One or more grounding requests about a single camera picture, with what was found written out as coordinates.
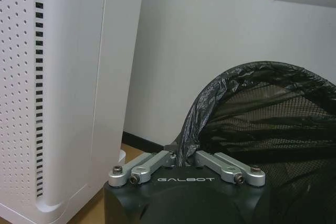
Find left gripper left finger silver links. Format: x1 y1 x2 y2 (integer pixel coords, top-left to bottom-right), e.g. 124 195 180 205
108 144 180 187

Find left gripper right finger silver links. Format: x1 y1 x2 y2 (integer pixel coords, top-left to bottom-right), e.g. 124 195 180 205
187 150 266 186

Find black mesh trash bin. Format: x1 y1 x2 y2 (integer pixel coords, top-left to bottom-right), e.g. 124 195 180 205
173 60 336 224

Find black plastic bin liner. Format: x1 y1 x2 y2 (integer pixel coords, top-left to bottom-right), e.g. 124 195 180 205
175 60 336 167

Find black skirting board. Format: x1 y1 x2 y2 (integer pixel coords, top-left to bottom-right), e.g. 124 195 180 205
122 131 171 154

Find white perforated air purifier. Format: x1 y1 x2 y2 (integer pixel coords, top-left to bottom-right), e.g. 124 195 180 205
0 0 146 224

